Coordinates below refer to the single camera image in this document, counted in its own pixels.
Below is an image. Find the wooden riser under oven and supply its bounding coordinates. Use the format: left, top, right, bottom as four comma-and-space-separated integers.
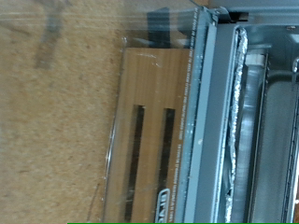
103, 47, 192, 224

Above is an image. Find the silver toaster oven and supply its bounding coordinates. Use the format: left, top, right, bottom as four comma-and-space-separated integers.
186, 0, 299, 224

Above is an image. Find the wire oven rack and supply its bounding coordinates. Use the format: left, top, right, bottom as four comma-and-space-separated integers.
279, 55, 299, 224

